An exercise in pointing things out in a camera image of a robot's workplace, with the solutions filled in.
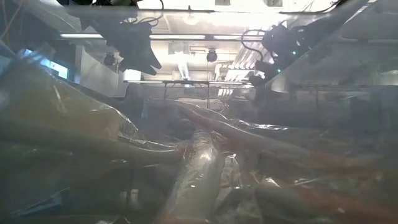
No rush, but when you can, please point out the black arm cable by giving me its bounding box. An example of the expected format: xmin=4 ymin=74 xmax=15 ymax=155
xmin=133 ymin=0 xmax=165 ymax=24
xmin=241 ymin=29 xmax=268 ymax=62

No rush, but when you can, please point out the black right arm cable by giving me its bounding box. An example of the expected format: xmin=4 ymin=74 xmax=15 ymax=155
xmin=241 ymin=29 xmax=268 ymax=62

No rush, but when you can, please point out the clear plastic bin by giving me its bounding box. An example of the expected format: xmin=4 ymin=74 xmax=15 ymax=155
xmin=0 ymin=0 xmax=398 ymax=224

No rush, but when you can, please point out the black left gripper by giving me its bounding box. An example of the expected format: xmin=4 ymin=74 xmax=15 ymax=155
xmin=80 ymin=17 xmax=162 ymax=76

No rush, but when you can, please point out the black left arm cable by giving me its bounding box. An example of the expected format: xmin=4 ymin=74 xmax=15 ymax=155
xmin=133 ymin=0 xmax=165 ymax=24

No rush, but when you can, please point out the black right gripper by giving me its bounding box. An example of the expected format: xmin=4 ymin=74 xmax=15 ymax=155
xmin=248 ymin=24 xmax=312 ymax=90

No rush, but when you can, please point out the ceiling light strip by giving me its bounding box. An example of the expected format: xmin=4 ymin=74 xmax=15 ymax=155
xmin=59 ymin=33 xmax=104 ymax=40
xmin=149 ymin=34 xmax=206 ymax=40
xmin=213 ymin=34 xmax=265 ymax=41

